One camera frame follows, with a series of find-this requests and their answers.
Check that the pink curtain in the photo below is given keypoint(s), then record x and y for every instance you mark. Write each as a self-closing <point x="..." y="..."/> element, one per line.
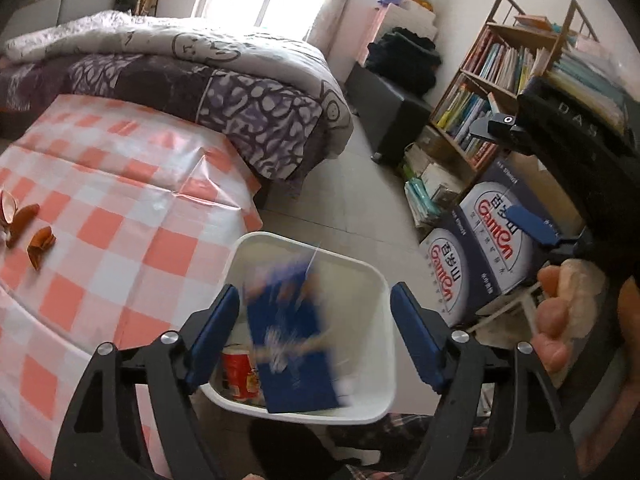
<point x="335" y="10"/>

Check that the red noodle cup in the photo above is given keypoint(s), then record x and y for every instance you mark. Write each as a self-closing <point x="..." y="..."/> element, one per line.
<point x="239" y="372"/>

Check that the purple patterned bed sheet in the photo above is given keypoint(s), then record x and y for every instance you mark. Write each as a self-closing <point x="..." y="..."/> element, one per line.
<point x="250" y="120"/>

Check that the wooden bookshelf with books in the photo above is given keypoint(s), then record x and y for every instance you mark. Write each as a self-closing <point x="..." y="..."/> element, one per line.
<point x="500" y="60"/>

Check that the pile of black clothes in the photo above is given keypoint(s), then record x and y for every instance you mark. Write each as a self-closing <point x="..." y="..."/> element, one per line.
<point x="405" y="57"/>

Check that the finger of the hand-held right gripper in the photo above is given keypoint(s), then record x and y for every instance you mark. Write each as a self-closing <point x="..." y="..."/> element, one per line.
<point x="502" y="130"/>
<point x="532" y="225"/>

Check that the pale orange peel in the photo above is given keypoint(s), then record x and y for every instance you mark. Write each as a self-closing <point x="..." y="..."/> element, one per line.
<point x="7" y="207"/>

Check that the checkered tablecloth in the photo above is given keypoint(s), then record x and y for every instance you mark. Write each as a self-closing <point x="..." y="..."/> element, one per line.
<point x="115" y="210"/>

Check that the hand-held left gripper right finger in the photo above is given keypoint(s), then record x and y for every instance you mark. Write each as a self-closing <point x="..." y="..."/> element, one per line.
<point x="417" y="337"/>

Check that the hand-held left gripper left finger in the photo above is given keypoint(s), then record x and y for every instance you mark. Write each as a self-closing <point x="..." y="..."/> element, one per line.
<point x="212" y="340"/>

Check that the stack of books and papers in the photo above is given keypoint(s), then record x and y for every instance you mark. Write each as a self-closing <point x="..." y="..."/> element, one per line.
<point x="432" y="185"/>

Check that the person's black trouser leg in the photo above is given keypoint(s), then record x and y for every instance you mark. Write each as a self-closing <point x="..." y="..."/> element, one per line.
<point x="290" y="450"/>

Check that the stack of teal folders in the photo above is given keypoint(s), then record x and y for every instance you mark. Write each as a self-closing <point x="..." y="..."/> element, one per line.
<point x="585" y="80"/>

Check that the person's plaid clothing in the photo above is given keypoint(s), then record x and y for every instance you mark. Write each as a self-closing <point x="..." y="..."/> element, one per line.
<point x="395" y="435"/>

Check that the person's right hand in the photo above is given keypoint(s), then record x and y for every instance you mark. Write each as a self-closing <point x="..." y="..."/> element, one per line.
<point x="552" y="320"/>

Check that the blue white water carton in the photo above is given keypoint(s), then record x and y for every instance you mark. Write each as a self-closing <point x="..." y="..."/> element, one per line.
<point x="460" y="275"/>
<point x="500" y="230"/>

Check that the white plastic bin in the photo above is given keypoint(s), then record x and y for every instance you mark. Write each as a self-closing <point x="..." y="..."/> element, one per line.
<point x="365" y="320"/>

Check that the black ottoman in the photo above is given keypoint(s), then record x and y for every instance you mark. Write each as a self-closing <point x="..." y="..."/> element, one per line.
<point x="385" y="115"/>

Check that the blue cardboard box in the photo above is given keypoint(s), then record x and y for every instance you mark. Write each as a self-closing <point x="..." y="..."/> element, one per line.
<point x="295" y="360"/>

